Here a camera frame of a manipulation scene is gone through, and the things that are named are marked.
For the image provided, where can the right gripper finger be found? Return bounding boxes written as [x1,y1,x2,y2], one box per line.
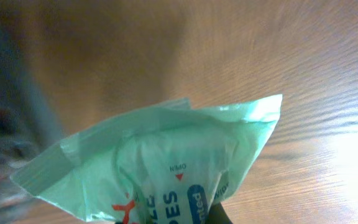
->
[205,203,232,224]

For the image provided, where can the mint green wipes packet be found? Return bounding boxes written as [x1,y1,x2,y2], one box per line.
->
[11,95,283,223]

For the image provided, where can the grey plastic shopping basket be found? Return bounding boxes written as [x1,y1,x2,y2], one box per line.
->
[0,16,63,223]

